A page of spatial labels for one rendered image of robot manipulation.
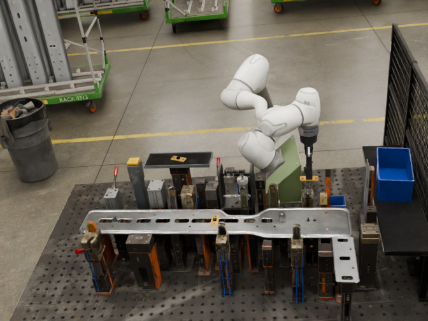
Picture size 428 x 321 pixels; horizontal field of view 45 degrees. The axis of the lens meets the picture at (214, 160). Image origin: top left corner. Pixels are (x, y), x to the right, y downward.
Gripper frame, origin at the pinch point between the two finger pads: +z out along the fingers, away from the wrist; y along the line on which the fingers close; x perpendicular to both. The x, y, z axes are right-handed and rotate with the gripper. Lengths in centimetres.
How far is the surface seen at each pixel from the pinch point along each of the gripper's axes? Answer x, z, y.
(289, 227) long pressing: -9.8, 28.8, 5.3
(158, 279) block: -77, 52, 18
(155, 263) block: -77, 42, 18
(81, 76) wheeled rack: -272, 101, -375
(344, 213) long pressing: 17.3, 28.9, -4.8
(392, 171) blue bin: 45, 26, -37
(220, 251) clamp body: -42, 30, 22
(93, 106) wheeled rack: -245, 121, -327
